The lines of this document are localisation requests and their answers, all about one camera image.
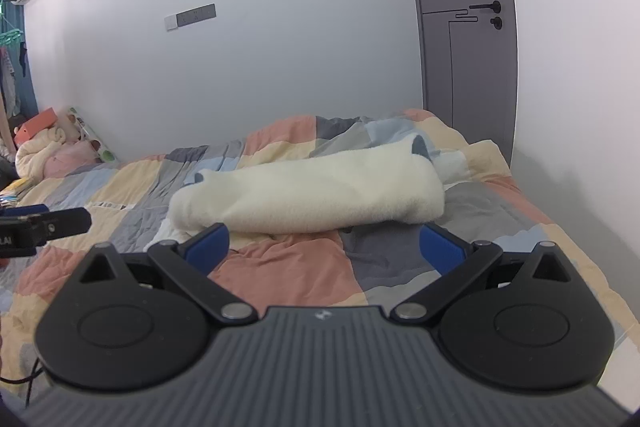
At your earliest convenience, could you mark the patchwork checked quilt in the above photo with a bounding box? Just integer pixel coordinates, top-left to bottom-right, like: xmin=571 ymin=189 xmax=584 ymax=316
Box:
xmin=0 ymin=108 xmax=628 ymax=388

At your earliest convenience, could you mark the grey door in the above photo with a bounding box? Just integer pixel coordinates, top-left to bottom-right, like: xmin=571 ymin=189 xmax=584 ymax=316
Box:
xmin=402 ymin=0 xmax=518 ymax=162

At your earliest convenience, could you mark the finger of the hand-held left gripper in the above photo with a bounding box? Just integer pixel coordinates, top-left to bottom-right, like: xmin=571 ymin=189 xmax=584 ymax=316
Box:
xmin=0 ymin=204 xmax=49 ymax=218
xmin=31 ymin=207 xmax=93 ymax=242

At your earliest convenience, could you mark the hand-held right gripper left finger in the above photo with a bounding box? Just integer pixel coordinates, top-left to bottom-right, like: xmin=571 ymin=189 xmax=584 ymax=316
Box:
xmin=75 ymin=223 xmax=258 ymax=327

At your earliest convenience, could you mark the cream blue-striped fleece sweater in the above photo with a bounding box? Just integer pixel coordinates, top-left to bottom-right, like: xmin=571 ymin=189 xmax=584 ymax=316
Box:
xmin=167 ymin=134 xmax=446 ymax=238

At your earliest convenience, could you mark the stack of books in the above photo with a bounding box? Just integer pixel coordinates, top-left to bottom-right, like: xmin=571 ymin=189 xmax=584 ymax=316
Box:
xmin=0 ymin=177 xmax=31 ymax=208

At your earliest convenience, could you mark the wall switch panel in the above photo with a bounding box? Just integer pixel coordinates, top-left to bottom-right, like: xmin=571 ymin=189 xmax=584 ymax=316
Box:
xmin=165 ymin=3 xmax=217 ymax=31

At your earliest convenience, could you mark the black cable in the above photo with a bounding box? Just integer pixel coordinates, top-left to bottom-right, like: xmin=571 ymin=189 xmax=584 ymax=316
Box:
xmin=0 ymin=357 xmax=46 ymax=408

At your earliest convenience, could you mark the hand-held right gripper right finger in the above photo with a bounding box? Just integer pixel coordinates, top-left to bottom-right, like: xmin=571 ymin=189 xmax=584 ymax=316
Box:
xmin=391 ymin=223 xmax=583 ymax=325

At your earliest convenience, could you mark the orange box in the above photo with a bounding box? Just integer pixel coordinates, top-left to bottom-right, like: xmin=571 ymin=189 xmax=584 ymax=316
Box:
xmin=14 ymin=107 xmax=57 ymax=142

